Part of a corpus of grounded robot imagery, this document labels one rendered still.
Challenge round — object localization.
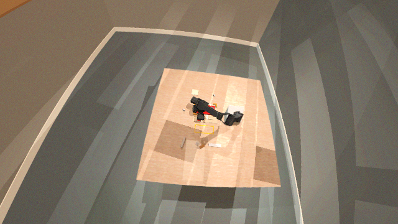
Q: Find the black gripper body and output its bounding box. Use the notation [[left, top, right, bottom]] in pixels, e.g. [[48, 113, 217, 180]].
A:
[[197, 110, 205, 120]]

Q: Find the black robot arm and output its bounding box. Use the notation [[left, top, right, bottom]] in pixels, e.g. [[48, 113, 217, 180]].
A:
[[191, 96, 244, 126]]

